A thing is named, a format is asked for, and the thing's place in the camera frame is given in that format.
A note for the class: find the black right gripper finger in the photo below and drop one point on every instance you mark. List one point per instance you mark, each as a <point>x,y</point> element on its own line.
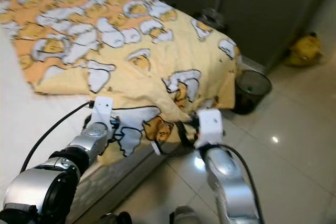
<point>185,135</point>

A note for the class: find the yellow cartoon print duvet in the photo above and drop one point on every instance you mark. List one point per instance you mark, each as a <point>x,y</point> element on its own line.
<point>121,24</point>

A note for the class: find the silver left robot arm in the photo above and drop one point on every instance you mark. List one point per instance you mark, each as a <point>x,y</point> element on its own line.
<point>37,192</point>

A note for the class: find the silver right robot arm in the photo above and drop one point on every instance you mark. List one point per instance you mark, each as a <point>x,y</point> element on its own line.
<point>228,182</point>

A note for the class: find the black mesh waste bin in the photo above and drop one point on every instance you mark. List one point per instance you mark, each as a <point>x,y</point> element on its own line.
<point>252,95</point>

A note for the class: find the beige quilted mattress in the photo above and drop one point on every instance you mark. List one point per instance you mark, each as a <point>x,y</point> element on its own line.
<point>121,182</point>

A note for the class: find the black robot left foot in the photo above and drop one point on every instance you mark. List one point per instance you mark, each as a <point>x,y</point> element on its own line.
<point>115,218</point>

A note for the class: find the black bag with plastic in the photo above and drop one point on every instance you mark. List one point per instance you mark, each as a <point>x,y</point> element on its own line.
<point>210,18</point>

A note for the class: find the grey wardrobe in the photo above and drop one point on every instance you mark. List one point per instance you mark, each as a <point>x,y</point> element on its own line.
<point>257,9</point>

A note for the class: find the white quilted bed sheet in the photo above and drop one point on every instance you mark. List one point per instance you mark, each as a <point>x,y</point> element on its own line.
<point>26,129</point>

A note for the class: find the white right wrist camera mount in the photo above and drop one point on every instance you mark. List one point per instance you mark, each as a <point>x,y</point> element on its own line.
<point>210,124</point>

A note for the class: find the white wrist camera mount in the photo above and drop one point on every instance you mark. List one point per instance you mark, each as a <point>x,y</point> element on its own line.
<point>210,124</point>
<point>102,109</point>

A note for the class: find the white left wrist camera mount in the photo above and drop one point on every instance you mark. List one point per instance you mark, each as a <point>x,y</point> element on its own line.
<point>102,109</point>

